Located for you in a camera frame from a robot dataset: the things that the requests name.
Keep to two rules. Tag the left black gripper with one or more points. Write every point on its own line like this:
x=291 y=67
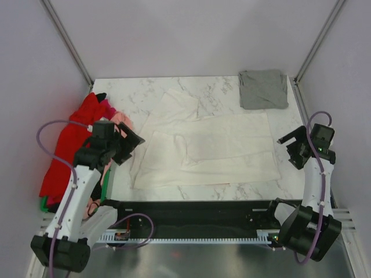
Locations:
x=133 y=141

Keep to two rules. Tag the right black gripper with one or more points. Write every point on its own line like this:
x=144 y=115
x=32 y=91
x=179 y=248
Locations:
x=301 y=134

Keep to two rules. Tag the white coca-cola t shirt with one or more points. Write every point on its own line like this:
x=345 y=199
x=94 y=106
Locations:
x=182 y=149

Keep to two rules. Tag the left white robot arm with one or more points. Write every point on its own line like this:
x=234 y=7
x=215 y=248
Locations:
x=67 y=242

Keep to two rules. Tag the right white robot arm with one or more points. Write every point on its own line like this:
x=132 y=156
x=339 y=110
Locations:
x=309 y=228

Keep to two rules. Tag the light pink t shirt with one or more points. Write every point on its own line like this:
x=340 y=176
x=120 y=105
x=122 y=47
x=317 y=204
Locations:
x=91 y=206

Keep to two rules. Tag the green t shirt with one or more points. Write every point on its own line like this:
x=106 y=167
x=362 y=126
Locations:
x=99 y=193

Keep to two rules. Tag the magenta t shirt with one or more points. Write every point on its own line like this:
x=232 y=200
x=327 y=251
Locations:
x=109 y=111

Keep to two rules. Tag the red t shirt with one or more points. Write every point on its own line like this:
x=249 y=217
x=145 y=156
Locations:
x=70 y=140

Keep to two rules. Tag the folded grey t shirt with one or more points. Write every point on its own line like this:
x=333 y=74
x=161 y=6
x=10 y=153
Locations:
x=264 y=89

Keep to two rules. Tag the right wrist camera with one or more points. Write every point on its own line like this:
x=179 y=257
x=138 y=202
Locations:
x=321 y=136

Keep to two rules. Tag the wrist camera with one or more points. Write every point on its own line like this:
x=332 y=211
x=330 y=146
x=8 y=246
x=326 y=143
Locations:
x=321 y=136
x=102 y=129

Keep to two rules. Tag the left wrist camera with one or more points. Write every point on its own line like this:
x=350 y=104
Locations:
x=102 y=129

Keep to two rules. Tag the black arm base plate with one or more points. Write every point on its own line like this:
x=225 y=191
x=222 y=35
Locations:
x=197 y=215

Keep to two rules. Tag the white slotted cable duct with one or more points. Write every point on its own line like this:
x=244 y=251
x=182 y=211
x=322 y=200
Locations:
x=224 y=236

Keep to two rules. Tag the left aluminium frame post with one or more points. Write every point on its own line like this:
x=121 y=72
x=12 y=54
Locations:
x=62 y=32

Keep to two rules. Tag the aluminium frame post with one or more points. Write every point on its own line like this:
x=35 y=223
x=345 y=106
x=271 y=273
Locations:
x=62 y=32
x=325 y=29

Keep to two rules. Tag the right aluminium frame post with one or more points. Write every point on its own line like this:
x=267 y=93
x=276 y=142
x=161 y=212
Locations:
x=325 y=29

